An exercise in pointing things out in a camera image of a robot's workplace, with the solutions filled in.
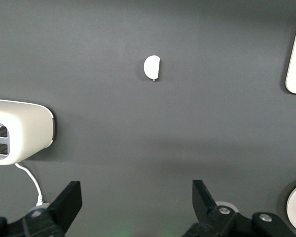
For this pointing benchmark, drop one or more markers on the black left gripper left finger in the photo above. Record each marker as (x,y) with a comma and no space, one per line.
(61,212)

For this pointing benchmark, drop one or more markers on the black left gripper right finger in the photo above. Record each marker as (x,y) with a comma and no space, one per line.
(207,217)

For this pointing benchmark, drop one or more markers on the white half-round steamed bun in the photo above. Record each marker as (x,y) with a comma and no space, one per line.
(151,67)

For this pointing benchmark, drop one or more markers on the white toaster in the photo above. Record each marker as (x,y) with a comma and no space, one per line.
(27,128)

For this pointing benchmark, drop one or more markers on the dark grey table mat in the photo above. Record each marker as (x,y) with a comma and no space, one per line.
(138,123)

